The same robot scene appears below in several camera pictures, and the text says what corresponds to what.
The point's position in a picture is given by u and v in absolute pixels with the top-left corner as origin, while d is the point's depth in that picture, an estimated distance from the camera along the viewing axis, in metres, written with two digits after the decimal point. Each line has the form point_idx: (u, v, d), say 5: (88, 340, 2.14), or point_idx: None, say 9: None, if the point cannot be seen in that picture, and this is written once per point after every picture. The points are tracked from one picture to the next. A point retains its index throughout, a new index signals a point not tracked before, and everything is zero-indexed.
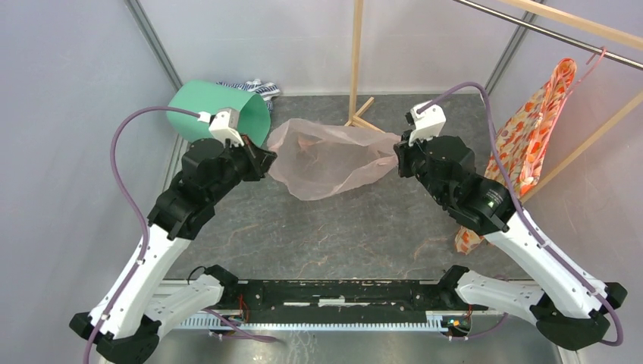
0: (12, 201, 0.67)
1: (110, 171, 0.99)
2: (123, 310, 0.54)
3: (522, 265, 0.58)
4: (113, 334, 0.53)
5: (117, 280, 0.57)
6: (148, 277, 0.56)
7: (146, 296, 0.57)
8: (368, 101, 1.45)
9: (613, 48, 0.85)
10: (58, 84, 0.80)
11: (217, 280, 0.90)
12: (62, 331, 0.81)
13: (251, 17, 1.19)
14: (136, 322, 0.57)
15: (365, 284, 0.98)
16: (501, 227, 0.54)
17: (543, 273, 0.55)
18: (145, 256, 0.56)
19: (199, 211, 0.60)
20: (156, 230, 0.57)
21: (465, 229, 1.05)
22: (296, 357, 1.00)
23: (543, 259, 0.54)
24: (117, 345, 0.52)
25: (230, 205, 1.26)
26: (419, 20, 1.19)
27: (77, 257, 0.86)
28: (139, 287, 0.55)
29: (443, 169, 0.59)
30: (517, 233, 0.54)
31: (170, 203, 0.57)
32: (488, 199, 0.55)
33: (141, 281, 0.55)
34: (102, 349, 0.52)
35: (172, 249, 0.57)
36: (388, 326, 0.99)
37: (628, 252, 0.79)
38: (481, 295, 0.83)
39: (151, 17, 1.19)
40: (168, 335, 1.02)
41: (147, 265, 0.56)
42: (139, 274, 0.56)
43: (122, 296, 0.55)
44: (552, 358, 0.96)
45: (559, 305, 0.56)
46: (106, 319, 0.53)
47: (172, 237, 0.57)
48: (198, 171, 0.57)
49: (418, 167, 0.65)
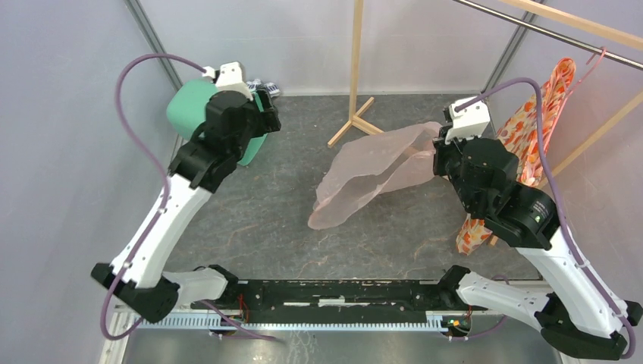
0: (14, 201, 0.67)
1: (108, 171, 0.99)
2: (144, 258, 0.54)
3: (549, 279, 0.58)
4: (134, 283, 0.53)
5: (139, 230, 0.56)
6: (170, 225, 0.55)
7: (166, 246, 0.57)
8: (368, 101, 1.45)
9: (613, 48, 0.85)
10: (58, 85, 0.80)
11: (222, 274, 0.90)
12: (61, 331, 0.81)
13: (251, 17, 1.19)
14: (156, 274, 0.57)
15: (365, 285, 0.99)
16: (544, 246, 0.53)
17: (573, 292, 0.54)
18: (167, 205, 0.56)
19: (221, 164, 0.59)
20: (179, 178, 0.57)
21: (465, 229, 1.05)
22: (296, 357, 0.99)
23: (578, 279, 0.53)
24: (138, 293, 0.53)
25: (230, 205, 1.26)
26: (419, 21, 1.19)
27: (76, 258, 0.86)
28: (160, 236, 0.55)
29: (482, 177, 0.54)
30: (558, 252, 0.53)
31: (190, 155, 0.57)
32: (532, 212, 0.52)
33: (162, 230, 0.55)
34: (127, 296, 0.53)
35: (193, 199, 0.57)
36: (388, 326, 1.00)
37: (628, 252, 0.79)
38: (483, 297, 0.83)
39: (151, 16, 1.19)
40: (168, 335, 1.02)
41: (169, 213, 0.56)
42: (161, 223, 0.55)
43: (144, 246, 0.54)
44: (552, 357, 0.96)
45: (576, 321, 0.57)
46: (128, 268, 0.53)
47: (193, 186, 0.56)
48: (223, 120, 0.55)
49: (453, 167, 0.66)
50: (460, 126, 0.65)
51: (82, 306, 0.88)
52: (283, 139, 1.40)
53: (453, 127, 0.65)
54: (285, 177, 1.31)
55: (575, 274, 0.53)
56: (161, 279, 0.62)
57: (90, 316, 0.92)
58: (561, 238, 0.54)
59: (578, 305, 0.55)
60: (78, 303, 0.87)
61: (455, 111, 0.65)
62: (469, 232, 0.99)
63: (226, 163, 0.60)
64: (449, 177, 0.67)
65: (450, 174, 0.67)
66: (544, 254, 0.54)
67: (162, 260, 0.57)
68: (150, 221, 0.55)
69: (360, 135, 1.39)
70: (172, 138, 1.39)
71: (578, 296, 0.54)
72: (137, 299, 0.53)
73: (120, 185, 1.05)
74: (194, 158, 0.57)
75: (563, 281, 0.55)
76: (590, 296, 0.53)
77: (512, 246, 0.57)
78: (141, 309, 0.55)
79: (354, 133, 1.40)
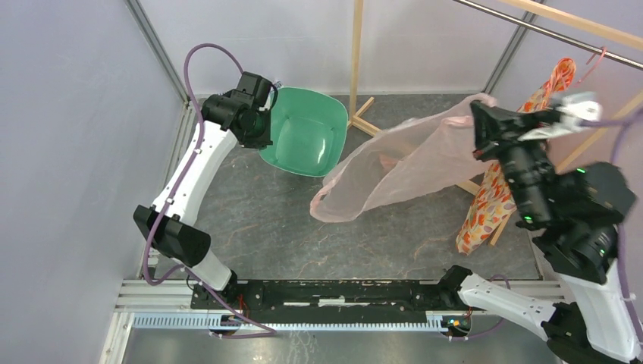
0: (14, 200, 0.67)
1: (108, 170, 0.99)
2: (189, 190, 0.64)
3: (582, 300, 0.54)
4: (178, 216, 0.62)
5: (175, 174, 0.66)
6: (205, 164, 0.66)
7: (201, 189, 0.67)
8: (368, 101, 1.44)
9: (613, 48, 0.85)
10: (58, 84, 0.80)
11: (228, 271, 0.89)
12: (59, 331, 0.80)
13: (251, 16, 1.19)
14: (193, 214, 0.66)
15: (365, 284, 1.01)
16: (600, 280, 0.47)
17: (606, 321, 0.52)
18: (202, 147, 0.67)
19: (245, 114, 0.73)
20: (208, 124, 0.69)
21: (465, 230, 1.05)
22: (296, 357, 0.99)
23: (619, 311, 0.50)
24: (183, 224, 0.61)
25: (230, 205, 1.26)
26: (419, 21, 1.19)
27: (76, 258, 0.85)
28: (199, 174, 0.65)
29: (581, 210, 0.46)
30: (614, 288, 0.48)
31: (217, 105, 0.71)
32: (598, 245, 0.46)
33: (201, 167, 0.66)
34: (172, 227, 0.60)
35: (224, 142, 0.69)
36: (388, 326, 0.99)
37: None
38: (484, 301, 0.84)
39: (151, 16, 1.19)
40: (167, 336, 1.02)
41: (205, 153, 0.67)
42: (199, 161, 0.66)
43: (183, 185, 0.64)
44: (552, 356, 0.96)
45: (594, 339, 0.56)
46: (172, 204, 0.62)
47: (224, 130, 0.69)
48: (256, 83, 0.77)
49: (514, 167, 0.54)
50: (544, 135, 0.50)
51: (81, 306, 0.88)
52: None
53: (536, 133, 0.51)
54: (285, 177, 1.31)
55: (617, 305, 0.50)
56: (203, 230, 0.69)
57: (90, 316, 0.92)
58: (616, 272, 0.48)
59: (605, 330, 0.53)
60: (78, 303, 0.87)
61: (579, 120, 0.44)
62: (469, 232, 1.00)
63: (248, 112, 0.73)
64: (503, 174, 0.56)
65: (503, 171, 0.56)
66: (597, 287, 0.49)
67: (197, 202, 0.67)
68: (188, 161, 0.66)
69: (360, 135, 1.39)
70: (172, 138, 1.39)
71: (609, 321, 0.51)
72: (182, 229, 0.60)
73: (120, 186, 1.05)
74: (222, 108, 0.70)
75: (599, 309, 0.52)
76: (623, 327, 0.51)
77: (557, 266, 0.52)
78: (182, 245, 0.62)
79: (354, 133, 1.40)
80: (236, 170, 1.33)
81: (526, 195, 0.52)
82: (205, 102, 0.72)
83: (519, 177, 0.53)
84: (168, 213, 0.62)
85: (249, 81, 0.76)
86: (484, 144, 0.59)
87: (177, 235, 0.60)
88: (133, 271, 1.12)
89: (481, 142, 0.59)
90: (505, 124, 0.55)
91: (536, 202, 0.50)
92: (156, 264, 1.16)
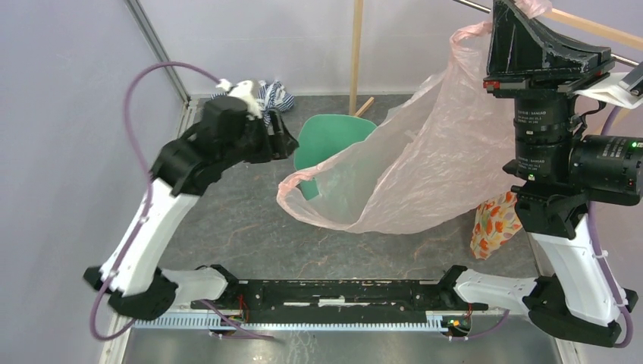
0: (14, 197, 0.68)
1: (107, 168, 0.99)
2: (134, 260, 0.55)
3: (557, 267, 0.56)
4: (121, 291, 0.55)
5: (123, 238, 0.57)
6: (153, 232, 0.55)
7: (155, 252, 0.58)
8: (368, 101, 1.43)
9: (612, 48, 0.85)
10: (60, 83, 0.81)
11: (224, 278, 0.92)
12: (58, 330, 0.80)
13: (252, 16, 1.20)
14: (146, 277, 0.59)
15: (365, 284, 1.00)
16: (569, 235, 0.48)
17: (583, 283, 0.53)
18: (149, 213, 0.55)
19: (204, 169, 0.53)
20: (161, 184, 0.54)
21: (480, 236, 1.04)
22: (296, 357, 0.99)
23: (592, 271, 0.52)
24: (125, 300, 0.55)
25: (230, 205, 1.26)
26: (418, 20, 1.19)
27: (76, 255, 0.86)
28: (143, 246, 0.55)
29: (592, 183, 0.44)
30: (585, 246, 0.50)
31: (174, 155, 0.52)
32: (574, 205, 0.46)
33: (146, 239, 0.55)
34: (114, 302, 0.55)
35: (177, 206, 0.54)
36: (387, 326, 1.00)
37: (621, 251, 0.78)
38: (475, 291, 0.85)
39: (151, 15, 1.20)
40: (167, 335, 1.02)
41: (152, 221, 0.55)
42: (145, 231, 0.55)
43: (127, 254, 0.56)
44: (553, 357, 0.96)
45: (574, 306, 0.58)
46: (115, 276, 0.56)
47: (175, 196, 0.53)
48: (219, 121, 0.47)
49: (537, 123, 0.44)
50: (598, 97, 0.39)
51: (81, 305, 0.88)
52: None
53: (591, 87, 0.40)
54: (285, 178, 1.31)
55: (591, 265, 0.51)
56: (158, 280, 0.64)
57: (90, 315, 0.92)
58: (585, 228, 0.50)
59: (583, 295, 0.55)
60: (78, 302, 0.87)
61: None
62: (487, 240, 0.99)
63: (212, 168, 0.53)
64: (522, 120, 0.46)
65: (523, 116, 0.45)
66: (566, 243, 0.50)
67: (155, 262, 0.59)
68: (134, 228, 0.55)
69: None
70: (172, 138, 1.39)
71: (583, 283, 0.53)
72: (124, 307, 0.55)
73: (120, 185, 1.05)
74: (175, 165, 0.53)
75: (575, 271, 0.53)
76: (598, 288, 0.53)
77: (528, 227, 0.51)
78: (130, 314, 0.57)
79: None
80: (236, 170, 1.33)
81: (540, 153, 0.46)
82: (163, 148, 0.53)
83: (541, 133, 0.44)
84: (113, 285, 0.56)
85: (211, 117, 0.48)
86: (509, 79, 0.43)
87: (120, 311, 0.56)
88: None
89: (505, 73, 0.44)
90: (555, 66, 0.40)
91: (547, 163, 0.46)
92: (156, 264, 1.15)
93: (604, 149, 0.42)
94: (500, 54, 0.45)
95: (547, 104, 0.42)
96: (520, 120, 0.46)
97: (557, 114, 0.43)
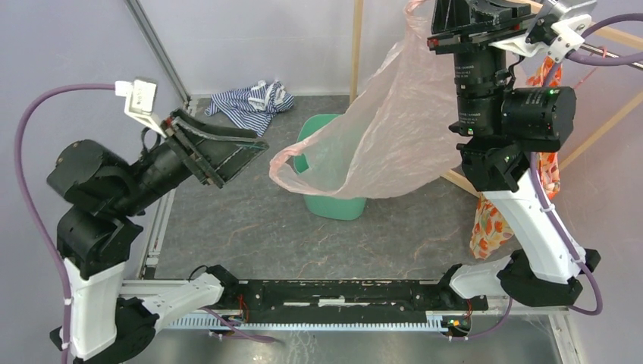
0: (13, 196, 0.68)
1: None
2: (79, 334, 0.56)
3: (513, 227, 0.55)
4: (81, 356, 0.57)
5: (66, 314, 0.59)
6: (85, 306, 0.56)
7: (106, 312, 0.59)
8: None
9: None
10: (59, 83, 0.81)
11: (218, 281, 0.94)
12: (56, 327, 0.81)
13: (251, 16, 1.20)
14: (105, 334, 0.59)
15: (365, 285, 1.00)
16: (511, 187, 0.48)
17: (538, 240, 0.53)
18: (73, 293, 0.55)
19: (108, 238, 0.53)
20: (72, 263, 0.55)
21: (479, 236, 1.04)
22: (296, 358, 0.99)
23: (544, 224, 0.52)
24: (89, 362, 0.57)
25: (230, 205, 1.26)
26: None
27: None
28: (83, 320, 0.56)
29: (520, 132, 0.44)
30: (530, 197, 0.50)
31: (70, 230, 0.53)
32: (508, 155, 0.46)
33: (82, 315, 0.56)
34: None
35: (95, 280, 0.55)
36: (387, 326, 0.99)
37: (621, 251, 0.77)
38: (466, 280, 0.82)
39: (151, 15, 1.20)
40: (167, 335, 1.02)
41: (78, 299, 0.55)
42: (76, 309, 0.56)
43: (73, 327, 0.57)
44: (552, 358, 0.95)
45: (535, 268, 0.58)
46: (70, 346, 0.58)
47: (86, 278, 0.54)
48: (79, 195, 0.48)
49: (468, 76, 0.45)
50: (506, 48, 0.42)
51: None
52: (283, 139, 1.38)
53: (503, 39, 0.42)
54: None
55: (540, 220, 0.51)
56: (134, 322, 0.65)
57: None
58: (529, 180, 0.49)
59: (541, 255, 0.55)
60: None
61: (559, 58, 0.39)
62: (487, 239, 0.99)
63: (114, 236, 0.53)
64: (456, 74, 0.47)
65: (458, 71, 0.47)
66: (511, 198, 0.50)
67: (107, 315, 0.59)
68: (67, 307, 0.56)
69: None
70: None
71: (539, 241, 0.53)
72: None
73: None
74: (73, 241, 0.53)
75: (529, 230, 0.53)
76: (553, 246, 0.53)
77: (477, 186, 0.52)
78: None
79: None
80: None
81: (475, 106, 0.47)
82: (66, 218, 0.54)
83: (473, 86, 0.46)
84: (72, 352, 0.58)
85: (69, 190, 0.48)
86: (446, 36, 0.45)
87: None
88: (133, 271, 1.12)
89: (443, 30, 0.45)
90: (478, 20, 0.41)
91: (482, 116, 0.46)
92: (156, 264, 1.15)
93: (527, 98, 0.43)
94: (440, 12, 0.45)
95: (475, 57, 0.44)
96: (457, 76, 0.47)
97: (486, 67, 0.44)
